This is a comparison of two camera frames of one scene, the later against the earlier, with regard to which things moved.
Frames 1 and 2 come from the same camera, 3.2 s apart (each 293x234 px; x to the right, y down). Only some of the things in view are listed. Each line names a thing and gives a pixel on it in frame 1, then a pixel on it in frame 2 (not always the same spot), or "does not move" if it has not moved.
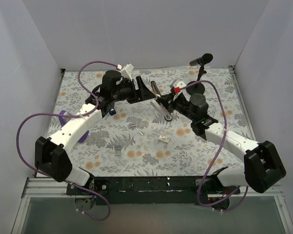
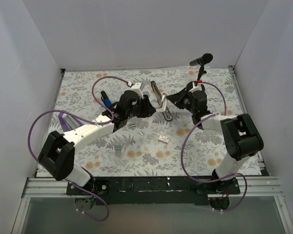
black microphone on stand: (201, 61) does not move
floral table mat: (134, 141) does not move
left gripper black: (136, 88) to (144, 107)
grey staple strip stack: (118, 149) does not move
